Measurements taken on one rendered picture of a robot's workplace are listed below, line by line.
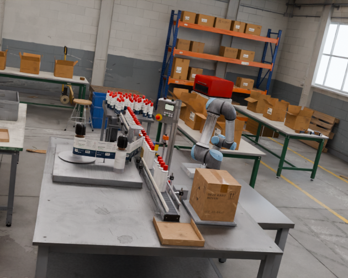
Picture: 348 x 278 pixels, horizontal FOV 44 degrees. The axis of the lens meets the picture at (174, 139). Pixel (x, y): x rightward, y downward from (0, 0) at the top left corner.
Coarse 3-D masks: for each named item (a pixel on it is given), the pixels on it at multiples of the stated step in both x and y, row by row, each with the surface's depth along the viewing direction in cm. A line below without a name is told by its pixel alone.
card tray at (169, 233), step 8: (160, 224) 278; (168, 224) 281; (176, 224) 283; (184, 224) 285; (192, 224) 284; (160, 232) 260; (168, 232) 270; (176, 232) 272; (184, 232) 274; (192, 232) 276; (160, 240) 258; (168, 240) 254; (176, 240) 255; (184, 240) 256; (192, 240) 258; (200, 240) 259
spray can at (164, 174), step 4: (164, 168) 317; (164, 172) 316; (164, 176) 317; (160, 180) 319; (164, 180) 318; (160, 184) 319; (164, 184) 319; (160, 188) 320; (164, 188) 320; (160, 192) 320; (164, 192) 322
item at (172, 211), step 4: (140, 160) 388; (144, 168) 368; (152, 168) 371; (152, 172) 361; (148, 176) 350; (152, 176) 352; (152, 184) 334; (156, 192) 319; (164, 196) 314; (168, 196) 315; (160, 200) 305; (168, 200) 308; (168, 204) 301; (172, 204) 302; (164, 208) 293; (168, 208) 294; (172, 208) 295; (168, 212) 288; (172, 212) 289; (176, 212) 290
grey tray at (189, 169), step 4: (184, 164) 403; (188, 164) 405; (192, 164) 406; (196, 164) 407; (200, 164) 408; (184, 168) 393; (188, 168) 404; (192, 168) 406; (188, 172) 384; (192, 172) 395; (188, 176) 383; (192, 176) 379
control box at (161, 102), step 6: (162, 102) 358; (168, 102) 356; (174, 102) 356; (162, 108) 359; (174, 108) 356; (156, 114) 362; (162, 114) 360; (174, 114) 357; (156, 120) 363; (162, 120) 361; (168, 120) 359
